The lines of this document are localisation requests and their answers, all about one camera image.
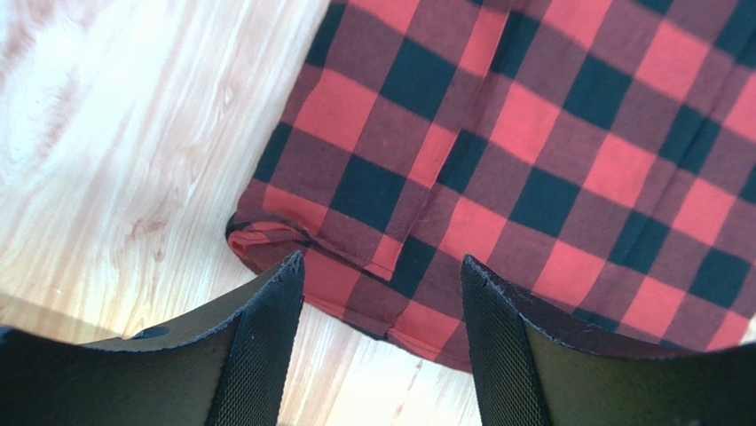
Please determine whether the red black plaid shirt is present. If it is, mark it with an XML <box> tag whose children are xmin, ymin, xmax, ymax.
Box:
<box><xmin>226</xmin><ymin>1</ymin><xmax>755</xmax><ymax>370</ymax></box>

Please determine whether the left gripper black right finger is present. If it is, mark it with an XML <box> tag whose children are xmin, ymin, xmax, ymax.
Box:
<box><xmin>461</xmin><ymin>256</ymin><xmax>755</xmax><ymax>425</ymax></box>

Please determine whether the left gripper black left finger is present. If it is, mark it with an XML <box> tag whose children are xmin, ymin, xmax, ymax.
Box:
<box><xmin>1</xmin><ymin>253</ymin><xmax>304</xmax><ymax>425</ymax></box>

